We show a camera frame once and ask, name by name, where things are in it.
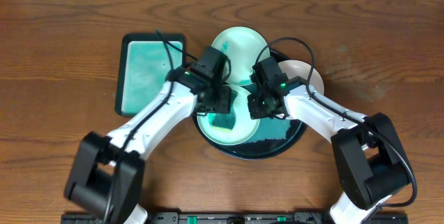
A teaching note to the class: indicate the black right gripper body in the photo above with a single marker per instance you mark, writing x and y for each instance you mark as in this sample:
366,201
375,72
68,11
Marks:
259,106

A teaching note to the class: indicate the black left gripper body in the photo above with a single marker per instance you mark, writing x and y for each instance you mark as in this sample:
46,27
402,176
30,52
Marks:
219,100

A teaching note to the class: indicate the green yellow sponge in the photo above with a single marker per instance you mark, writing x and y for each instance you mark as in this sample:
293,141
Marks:
223,121

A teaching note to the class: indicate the mint green plate with stain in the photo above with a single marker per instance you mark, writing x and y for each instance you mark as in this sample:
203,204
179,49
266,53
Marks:
241,45

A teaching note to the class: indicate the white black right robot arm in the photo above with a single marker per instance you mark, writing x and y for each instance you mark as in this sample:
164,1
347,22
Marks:
371,163

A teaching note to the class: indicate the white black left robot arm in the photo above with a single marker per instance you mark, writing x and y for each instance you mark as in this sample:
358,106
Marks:
106,177

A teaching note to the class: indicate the round black tray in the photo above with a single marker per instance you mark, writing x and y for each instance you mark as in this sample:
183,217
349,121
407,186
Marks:
273,136

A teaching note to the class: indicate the rectangular black soapy water tray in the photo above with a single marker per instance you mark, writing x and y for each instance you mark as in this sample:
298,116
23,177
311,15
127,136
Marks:
143,67

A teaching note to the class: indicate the white plate with green stain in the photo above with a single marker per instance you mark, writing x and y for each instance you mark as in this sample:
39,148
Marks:
312,78

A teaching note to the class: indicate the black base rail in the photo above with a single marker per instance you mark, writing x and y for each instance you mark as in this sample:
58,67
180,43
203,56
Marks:
297,217

